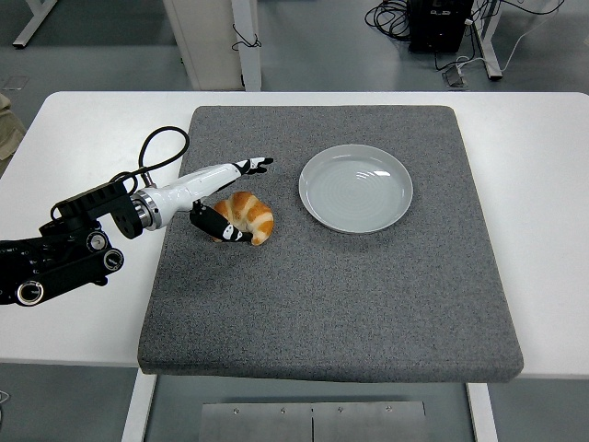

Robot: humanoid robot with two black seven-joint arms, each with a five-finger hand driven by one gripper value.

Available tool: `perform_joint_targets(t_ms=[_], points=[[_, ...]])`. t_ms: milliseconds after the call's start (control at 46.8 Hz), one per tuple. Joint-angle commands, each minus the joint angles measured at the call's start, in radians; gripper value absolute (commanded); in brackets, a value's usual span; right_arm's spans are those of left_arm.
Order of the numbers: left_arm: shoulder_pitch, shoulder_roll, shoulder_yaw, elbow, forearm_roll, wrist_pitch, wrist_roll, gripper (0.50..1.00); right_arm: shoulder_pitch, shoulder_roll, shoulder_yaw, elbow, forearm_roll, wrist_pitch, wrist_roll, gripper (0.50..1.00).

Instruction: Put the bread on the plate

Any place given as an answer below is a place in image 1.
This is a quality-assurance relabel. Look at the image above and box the thin white cable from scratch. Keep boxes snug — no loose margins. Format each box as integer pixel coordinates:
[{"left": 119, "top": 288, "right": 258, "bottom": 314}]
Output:
[{"left": 441, "top": 0, "right": 567, "bottom": 75}]

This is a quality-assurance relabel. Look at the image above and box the black cable bundle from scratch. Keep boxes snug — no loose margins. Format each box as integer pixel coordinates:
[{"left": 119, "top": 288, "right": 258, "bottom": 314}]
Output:
[{"left": 364, "top": 0, "right": 413, "bottom": 42}]

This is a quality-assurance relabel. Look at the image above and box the grey fabric mat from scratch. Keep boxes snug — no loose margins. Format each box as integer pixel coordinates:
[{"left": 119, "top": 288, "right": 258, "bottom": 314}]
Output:
[{"left": 136, "top": 104, "right": 525, "bottom": 384}]

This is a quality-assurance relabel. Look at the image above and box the person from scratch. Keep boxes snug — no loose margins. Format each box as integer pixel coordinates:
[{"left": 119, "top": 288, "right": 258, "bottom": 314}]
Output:
[{"left": 0, "top": 91, "right": 27, "bottom": 179}]

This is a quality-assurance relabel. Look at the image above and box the white desk leg with foot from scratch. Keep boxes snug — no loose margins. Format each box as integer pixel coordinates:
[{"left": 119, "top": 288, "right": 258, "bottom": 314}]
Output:
[{"left": 471, "top": 0, "right": 503, "bottom": 82}]

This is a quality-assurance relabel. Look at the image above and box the beige cabinet panel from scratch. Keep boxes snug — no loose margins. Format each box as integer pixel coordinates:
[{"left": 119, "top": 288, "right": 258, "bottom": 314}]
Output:
[{"left": 161, "top": 0, "right": 245, "bottom": 92}]

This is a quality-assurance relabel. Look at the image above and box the golden brown croissant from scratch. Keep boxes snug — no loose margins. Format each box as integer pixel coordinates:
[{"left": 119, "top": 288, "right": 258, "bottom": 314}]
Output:
[{"left": 209, "top": 191, "right": 275, "bottom": 247}]

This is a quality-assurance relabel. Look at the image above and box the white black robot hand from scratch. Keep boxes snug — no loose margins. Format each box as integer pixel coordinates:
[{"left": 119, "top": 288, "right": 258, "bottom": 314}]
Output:
[{"left": 149, "top": 157, "right": 274, "bottom": 245}]

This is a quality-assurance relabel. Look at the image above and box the slanted white desk leg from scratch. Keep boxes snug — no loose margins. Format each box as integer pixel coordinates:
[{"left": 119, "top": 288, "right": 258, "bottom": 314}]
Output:
[{"left": 12, "top": 0, "right": 60, "bottom": 50}]

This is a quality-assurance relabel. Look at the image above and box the black cable on post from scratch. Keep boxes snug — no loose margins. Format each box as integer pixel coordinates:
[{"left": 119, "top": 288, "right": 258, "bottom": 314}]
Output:
[{"left": 231, "top": 22, "right": 262, "bottom": 52}]

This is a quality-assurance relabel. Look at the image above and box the white square post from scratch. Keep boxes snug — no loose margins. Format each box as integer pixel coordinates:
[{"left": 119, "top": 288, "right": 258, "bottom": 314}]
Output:
[{"left": 229, "top": 0, "right": 262, "bottom": 92}]

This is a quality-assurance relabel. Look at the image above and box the black computer tower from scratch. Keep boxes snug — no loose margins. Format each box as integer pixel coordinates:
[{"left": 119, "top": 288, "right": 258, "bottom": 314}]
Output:
[{"left": 408, "top": 0, "right": 475, "bottom": 52}]

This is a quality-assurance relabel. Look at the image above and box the white table leg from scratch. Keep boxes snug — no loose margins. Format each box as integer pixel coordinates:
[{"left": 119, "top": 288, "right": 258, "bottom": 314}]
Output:
[
  {"left": 465, "top": 381, "right": 501, "bottom": 442},
  {"left": 120, "top": 370, "right": 157, "bottom": 442}
]

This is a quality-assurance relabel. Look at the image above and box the round grey plate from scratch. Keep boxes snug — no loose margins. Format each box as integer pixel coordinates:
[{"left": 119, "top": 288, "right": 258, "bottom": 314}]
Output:
[{"left": 297, "top": 144, "right": 414, "bottom": 235}]

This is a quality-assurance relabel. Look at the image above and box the grey floor socket box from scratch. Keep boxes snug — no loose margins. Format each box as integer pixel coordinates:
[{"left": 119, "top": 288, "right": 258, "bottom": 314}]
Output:
[{"left": 441, "top": 64, "right": 470, "bottom": 88}]

